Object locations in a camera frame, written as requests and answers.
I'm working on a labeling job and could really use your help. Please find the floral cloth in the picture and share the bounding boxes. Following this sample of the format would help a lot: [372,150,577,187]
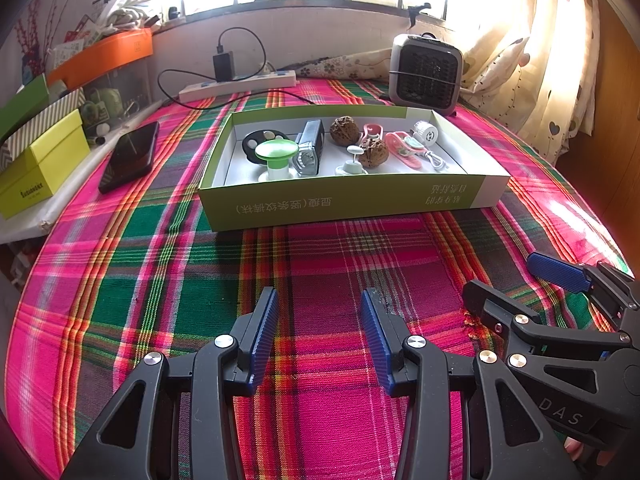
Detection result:
[295,47,401,80]

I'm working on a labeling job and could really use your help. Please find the small white round-top gadget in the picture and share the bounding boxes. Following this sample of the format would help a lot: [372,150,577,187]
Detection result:
[334,146,369,177]

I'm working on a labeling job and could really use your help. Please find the black round disc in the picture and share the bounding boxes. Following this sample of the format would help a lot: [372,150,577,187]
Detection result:
[243,129,287,166]

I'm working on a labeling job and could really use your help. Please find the red flower branches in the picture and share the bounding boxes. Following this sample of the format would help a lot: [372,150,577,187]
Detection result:
[15,0,56,81]

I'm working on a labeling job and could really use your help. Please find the black window latch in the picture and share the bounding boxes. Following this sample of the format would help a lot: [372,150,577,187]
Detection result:
[407,1,432,28]

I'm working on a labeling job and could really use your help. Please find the black smartphone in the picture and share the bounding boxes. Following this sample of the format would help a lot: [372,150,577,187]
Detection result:
[98,121,161,195]

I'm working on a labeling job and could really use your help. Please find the white power strip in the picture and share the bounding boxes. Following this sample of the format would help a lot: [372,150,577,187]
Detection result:
[178,69,298,103]

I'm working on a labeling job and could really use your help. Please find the striped cardboard box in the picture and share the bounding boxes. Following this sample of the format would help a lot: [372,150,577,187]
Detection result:
[0,87,86,171]

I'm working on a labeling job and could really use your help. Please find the black charger adapter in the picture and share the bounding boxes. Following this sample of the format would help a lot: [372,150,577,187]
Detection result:
[213,51,236,82]

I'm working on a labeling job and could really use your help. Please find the clear plastic storage box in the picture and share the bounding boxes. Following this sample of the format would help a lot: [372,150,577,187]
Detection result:
[82,57,153,133]

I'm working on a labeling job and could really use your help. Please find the grey portable heater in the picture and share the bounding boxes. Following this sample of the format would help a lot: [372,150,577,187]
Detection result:
[387,32,463,117]

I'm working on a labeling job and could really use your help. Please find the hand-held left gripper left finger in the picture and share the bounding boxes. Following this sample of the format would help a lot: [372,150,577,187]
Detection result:
[60,286,281,480]

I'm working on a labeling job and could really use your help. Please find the green and white cardboard box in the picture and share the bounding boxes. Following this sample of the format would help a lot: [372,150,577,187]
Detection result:
[198,106,512,232]

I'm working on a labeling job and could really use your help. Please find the cream heart-print curtain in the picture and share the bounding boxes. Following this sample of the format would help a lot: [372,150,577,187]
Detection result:
[460,0,608,161]

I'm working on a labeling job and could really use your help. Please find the pink green plaid blanket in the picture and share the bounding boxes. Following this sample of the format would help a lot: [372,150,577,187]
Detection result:
[5,77,633,480]

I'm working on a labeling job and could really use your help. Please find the orange box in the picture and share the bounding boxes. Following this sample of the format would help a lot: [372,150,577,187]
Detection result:
[47,27,154,90]

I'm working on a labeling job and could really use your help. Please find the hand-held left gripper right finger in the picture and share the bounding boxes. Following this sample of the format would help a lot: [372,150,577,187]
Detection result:
[361,287,583,480]

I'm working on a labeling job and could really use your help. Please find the brown walnut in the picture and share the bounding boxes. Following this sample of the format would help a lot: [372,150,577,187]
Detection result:
[360,137,390,168]
[330,116,362,147]

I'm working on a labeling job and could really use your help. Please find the person's right hand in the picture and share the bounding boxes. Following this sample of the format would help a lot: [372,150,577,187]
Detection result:
[562,437,588,461]

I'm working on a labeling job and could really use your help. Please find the white usb cable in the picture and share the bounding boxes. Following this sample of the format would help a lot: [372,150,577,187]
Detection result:
[422,146,449,172]

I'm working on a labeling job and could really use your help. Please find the black rectangular gadget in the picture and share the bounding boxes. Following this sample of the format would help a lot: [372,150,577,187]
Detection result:
[294,119,323,177]

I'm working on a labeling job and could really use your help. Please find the yellow-green cardboard box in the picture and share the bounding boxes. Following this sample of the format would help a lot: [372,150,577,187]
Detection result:
[0,108,92,221]

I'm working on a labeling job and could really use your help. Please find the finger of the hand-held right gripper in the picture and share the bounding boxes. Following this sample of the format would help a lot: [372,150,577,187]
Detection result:
[526,251,640,331]
[462,280,635,357]

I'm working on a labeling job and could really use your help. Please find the black charging cable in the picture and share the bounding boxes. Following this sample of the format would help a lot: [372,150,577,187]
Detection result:
[157,27,321,111]

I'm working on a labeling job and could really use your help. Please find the dark green box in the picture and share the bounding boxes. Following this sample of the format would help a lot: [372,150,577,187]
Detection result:
[0,74,51,141]

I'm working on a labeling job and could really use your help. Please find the green-topped white knob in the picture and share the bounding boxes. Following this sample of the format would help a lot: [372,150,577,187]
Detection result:
[255,140,301,183]

